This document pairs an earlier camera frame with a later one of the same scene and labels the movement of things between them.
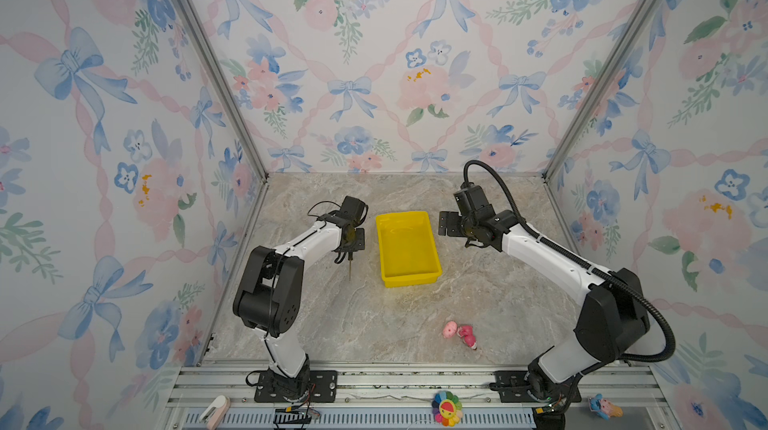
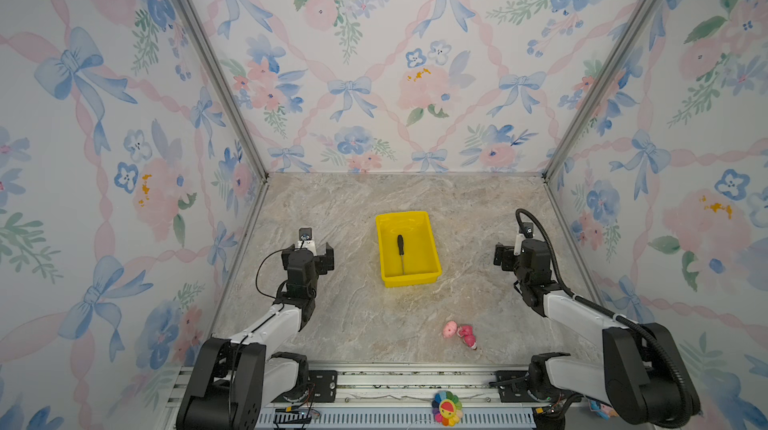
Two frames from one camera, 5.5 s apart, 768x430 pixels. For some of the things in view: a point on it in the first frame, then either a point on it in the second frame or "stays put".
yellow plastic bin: x=408 y=255 stays put
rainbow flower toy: x=446 y=408 stays put
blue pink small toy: x=604 y=407 stays put
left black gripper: x=360 y=240 to x=323 y=261
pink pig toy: x=465 y=332 stays put
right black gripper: x=451 y=218 to x=508 y=252
